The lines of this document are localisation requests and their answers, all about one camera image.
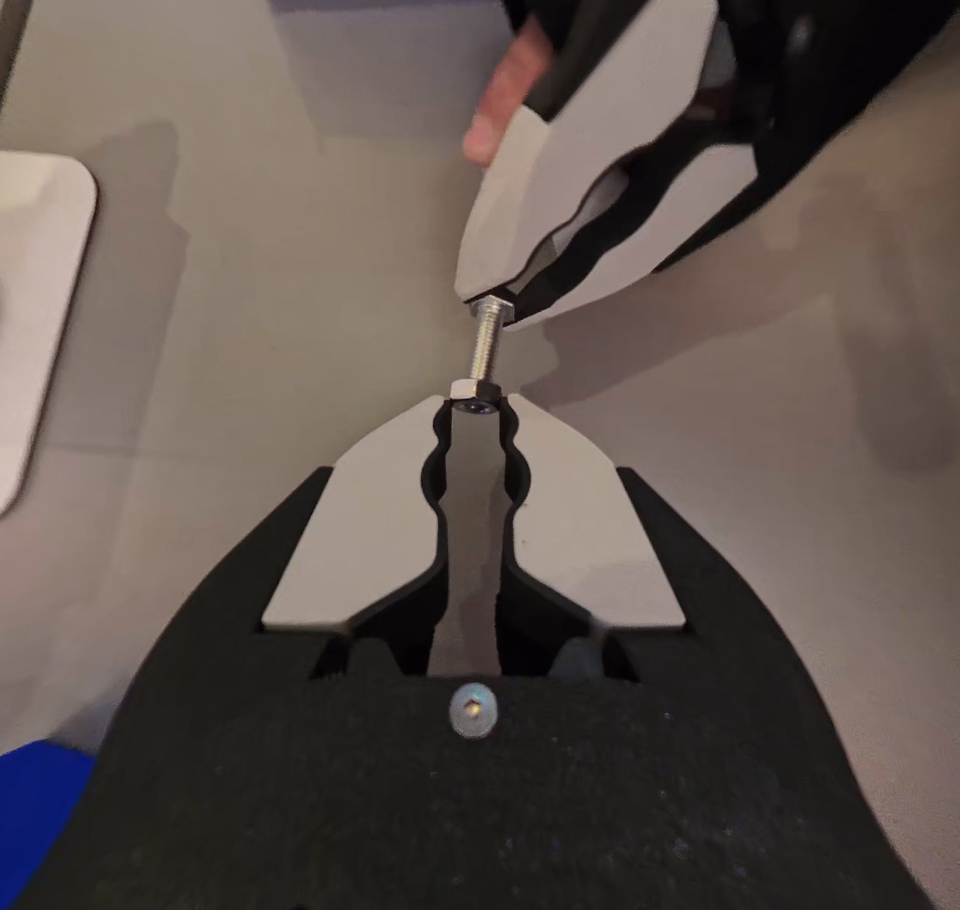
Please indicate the person's right hand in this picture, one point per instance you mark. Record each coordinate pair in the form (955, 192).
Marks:
(510, 92)

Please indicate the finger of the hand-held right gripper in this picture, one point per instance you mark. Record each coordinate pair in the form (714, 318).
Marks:
(690, 197)
(600, 122)

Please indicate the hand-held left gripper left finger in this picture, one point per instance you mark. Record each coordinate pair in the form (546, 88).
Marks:
(360, 535)

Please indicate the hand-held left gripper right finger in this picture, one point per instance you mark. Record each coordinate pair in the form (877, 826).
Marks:
(592, 542)

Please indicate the blue plastic bin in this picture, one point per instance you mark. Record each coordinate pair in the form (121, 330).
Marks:
(37, 812)

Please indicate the white document stand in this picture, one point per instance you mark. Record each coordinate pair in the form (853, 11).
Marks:
(37, 287)

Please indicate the short thick silver bolt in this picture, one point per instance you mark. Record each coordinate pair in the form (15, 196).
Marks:
(484, 340)

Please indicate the grey desk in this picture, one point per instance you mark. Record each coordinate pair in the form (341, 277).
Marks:
(225, 325)

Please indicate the large silver hex nut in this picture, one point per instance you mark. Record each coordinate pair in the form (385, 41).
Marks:
(474, 396)

